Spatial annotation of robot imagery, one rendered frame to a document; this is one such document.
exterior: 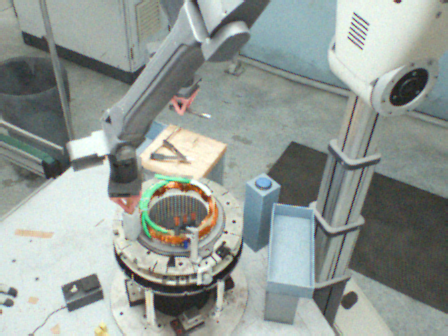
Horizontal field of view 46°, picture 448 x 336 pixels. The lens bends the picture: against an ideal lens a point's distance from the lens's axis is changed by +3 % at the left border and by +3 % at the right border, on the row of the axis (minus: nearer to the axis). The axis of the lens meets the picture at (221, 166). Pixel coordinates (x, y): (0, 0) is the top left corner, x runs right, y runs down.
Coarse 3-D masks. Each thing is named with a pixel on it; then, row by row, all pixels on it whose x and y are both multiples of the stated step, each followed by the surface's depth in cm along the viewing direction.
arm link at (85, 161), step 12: (96, 132) 98; (72, 144) 97; (84, 144) 97; (96, 144) 97; (72, 156) 96; (84, 156) 96; (96, 156) 99; (120, 156) 94; (132, 156) 96; (84, 168) 100
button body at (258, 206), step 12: (252, 180) 147; (252, 192) 146; (264, 192) 144; (276, 192) 147; (252, 204) 149; (264, 204) 146; (252, 216) 152; (264, 216) 150; (252, 228) 155; (264, 228) 154; (252, 240) 158; (264, 240) 159
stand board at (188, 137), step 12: (168, 132) 157; (180, 132) 157; (192, 132) 157; (156, 144) 152; (180, 144) 153; (204, 144) 153; (216, 144) 153; (144, 156) 148; (192, 156) 149; (204, 156) 149; (216, 156) 149; (156, 168) 145; (168, 168) 145; (180, 168) 145; (192, 168) 145; (204, 168) 145
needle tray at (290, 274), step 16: (288, 208) 137; (304, 208) 136; (272, 224) 131; (288, 224) 137; (304, 224) 137; (272, 240) 132; (288, 240) 133; (304, 240) 133; (272, 256) 129; (288, 256) 129; (304, 256) 129; (272, 272) 125; (288, 272) 125; (304, 272) 125; (272, 288) 120; (288, 288) 119; (304, 288) 118; (272, 304) 137; (288, 304) 136; (272, 320) 142; (288, 320) 141
